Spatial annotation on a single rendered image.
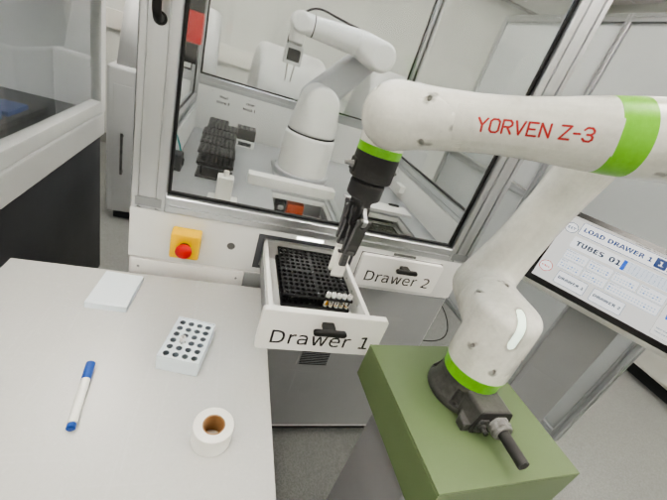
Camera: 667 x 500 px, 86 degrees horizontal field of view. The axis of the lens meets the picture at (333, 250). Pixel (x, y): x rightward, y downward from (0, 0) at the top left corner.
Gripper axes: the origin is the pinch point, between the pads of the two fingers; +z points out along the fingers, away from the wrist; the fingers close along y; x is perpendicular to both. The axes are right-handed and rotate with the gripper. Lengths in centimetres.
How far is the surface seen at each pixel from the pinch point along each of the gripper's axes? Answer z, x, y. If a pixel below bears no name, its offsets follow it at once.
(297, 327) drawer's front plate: 12.1, -8.3, 10.9
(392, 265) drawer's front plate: 9.0, 25.6, -19.4
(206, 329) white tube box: 21.3, -26.4, 3.9
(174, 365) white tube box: 23.1, -31.6, 13.3
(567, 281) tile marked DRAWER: -1, 84, -10
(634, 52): -91, 157, -104
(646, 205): -27, 160, -54
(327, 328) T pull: 9.6, -2.7, 13.2
